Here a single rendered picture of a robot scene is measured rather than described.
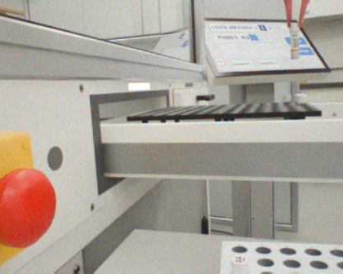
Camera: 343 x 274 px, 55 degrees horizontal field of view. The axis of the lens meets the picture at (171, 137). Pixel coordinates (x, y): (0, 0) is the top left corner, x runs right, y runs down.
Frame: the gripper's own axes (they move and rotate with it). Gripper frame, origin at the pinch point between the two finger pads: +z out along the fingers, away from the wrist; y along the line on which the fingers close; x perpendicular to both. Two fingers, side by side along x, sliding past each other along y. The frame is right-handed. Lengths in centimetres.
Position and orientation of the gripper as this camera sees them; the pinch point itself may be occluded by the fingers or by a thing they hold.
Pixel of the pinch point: (295, 20)
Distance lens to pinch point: 49.4
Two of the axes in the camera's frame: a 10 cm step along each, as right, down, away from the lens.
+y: -9.5, -0.9, 3.0
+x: -3.1, 1.0, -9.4
